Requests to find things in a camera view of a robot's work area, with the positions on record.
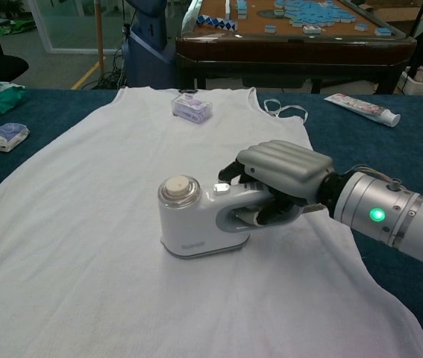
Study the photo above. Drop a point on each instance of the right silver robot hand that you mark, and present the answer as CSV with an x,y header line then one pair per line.
x,y
289,164

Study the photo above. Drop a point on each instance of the white handheld steamer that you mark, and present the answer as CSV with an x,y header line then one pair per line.
x,y
185,227

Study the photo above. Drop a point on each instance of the white sleeveless shirt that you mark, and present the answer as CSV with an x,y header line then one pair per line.
x,y
103,223

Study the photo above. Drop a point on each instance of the blue plastic robot base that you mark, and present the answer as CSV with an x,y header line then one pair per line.
x,y
147,56

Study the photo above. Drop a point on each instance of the white toothpaste tube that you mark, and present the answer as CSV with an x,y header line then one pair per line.
x,y
356,106

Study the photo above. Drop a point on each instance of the dark blue table mat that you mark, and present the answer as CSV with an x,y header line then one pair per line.
x,y
382,149

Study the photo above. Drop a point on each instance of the small clear purple case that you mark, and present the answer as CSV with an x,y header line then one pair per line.
x,y
190,108

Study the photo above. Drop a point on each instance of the brown mahjong table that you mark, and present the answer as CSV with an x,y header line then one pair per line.
x,y
289,48

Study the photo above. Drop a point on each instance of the small pocket tissue pack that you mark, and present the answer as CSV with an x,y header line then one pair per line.
x,y
6,136

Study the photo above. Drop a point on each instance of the white faced mahjong tile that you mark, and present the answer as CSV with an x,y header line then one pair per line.
x,y
318,30
307,30

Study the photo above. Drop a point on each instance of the blue mahjong tile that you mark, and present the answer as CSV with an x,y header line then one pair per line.
x,y
382,31
270,29

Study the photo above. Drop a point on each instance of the blue white snake puzzle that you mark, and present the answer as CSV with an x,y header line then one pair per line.
x,y
215,23

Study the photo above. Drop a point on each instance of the cardboard box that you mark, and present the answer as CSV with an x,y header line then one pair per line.
x,y
394,11

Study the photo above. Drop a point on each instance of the wooden pole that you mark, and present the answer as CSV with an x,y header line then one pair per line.
x,y
100,33

